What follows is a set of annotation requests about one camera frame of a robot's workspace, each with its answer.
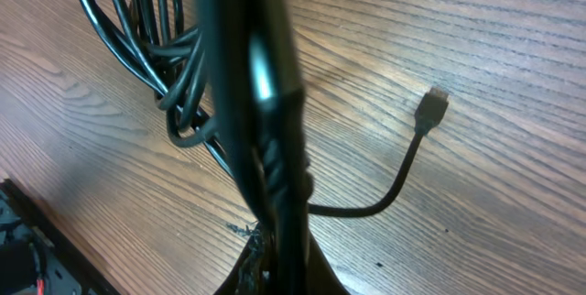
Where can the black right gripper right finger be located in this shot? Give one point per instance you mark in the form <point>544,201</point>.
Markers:
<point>321,278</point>

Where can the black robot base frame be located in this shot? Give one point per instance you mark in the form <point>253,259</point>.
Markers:
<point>36,257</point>

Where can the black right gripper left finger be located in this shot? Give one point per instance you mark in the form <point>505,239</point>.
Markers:
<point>254,270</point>

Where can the black USB cable silver plug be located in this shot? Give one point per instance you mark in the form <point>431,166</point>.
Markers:
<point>258,97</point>

